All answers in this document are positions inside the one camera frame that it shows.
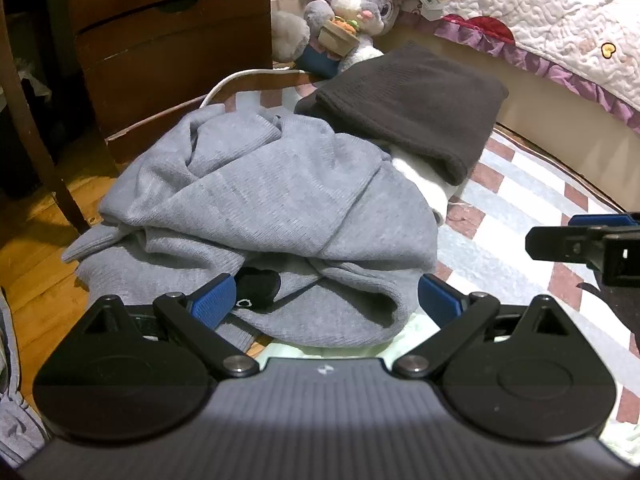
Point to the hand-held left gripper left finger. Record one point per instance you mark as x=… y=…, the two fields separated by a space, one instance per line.
x=216 y=299

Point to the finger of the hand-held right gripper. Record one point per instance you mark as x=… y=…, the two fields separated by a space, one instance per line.
x=560 y=244
x=600 y=220

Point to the grey knit sweater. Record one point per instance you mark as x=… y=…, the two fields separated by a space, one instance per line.
x=250 y=185

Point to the checkered mat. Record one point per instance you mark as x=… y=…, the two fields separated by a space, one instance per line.
x=525 y=185

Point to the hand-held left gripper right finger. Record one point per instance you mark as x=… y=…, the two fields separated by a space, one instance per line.
x=439 y=301

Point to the wooden furniture leg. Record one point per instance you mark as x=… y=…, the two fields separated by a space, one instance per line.
x=30 y=110

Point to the wooden cabinet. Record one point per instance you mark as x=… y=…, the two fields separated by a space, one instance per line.
x=175 y=60

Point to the grey cloth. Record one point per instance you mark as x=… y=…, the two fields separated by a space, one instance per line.
x=15 y=410

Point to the floral quilted bedspread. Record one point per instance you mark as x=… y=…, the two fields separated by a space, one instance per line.
x=550 y=10

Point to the white garment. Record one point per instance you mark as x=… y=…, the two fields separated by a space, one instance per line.
x=425 y=185

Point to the dark folded garment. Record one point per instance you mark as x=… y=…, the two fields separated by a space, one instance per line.
x=410 y=105

